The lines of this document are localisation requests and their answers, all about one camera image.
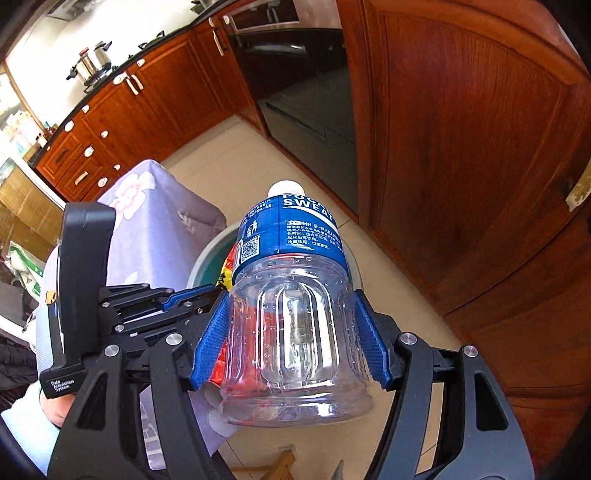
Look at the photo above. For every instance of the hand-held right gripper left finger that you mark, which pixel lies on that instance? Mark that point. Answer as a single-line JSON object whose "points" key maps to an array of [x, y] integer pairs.
{"points": [[208, 344]]}

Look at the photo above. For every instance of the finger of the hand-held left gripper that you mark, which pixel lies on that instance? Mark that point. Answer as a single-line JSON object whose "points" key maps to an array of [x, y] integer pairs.
{"points": [[152, 323], [138, 295]]}

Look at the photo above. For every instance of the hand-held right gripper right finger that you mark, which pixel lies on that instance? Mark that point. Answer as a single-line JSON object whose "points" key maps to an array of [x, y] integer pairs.
{"points": [[375, 344]]}

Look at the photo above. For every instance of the red and yellow snack packet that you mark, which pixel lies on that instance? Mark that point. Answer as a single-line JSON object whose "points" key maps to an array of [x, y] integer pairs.
{"points": [[227, 272]]}

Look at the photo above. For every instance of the white and teal trash bin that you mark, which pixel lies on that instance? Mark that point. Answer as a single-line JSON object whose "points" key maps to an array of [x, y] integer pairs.
{"points": [[207, 263]]}

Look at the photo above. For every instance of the clear plastic bottle blue label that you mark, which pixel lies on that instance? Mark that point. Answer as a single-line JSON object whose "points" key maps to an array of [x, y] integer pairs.
{"points": [[295, 350]]}

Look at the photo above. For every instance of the person's left forearm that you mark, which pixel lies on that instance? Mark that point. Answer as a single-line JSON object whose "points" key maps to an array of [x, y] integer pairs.
{"points": [[25, 424]]}

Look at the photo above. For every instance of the person's left hand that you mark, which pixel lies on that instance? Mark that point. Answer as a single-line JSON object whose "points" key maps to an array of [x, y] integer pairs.
{"points": [[56, 408]]}

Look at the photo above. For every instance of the green and white bag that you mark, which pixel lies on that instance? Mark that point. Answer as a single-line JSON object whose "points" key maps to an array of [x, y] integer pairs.
{"points": [[27, 270]]}

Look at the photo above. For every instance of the small white round object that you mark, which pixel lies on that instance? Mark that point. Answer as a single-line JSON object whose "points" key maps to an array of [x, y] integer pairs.
{"points": [[221, 421]]}

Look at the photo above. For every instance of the purple floral tablecloth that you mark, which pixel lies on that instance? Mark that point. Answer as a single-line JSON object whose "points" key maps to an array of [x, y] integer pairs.
{"points": [[152, 217]]}

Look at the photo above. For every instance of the grey pointed object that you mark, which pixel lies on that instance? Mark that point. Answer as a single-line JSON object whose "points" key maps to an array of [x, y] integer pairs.
{"points": [[341, 471]]}

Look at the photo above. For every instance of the wooden stool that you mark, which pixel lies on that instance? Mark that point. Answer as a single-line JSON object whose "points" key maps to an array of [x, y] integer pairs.
{"points": [[277, 464]]}

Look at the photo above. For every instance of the glass display cabinet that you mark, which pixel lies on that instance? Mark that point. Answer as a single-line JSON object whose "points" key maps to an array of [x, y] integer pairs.
{"points": [[18, 124]]}

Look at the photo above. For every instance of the wooden kitchen cabinets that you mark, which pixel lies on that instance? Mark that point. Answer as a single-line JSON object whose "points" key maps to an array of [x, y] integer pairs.
{"points": [[152, 106]]}

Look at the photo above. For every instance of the brown wooden door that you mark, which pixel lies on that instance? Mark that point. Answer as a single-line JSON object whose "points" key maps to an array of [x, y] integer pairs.
{"points": [[461, 161]]}

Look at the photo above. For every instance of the steel pressure cooker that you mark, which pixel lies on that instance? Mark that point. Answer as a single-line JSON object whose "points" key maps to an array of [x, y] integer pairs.
{"points": [[92, 62]]}

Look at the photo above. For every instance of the gas stove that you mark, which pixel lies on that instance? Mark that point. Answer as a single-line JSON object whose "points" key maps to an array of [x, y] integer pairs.
{"points": [[152, 44]]}

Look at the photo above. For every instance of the black built-in oven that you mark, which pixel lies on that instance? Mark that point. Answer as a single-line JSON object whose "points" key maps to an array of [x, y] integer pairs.
{"points": [[295, 106]]}

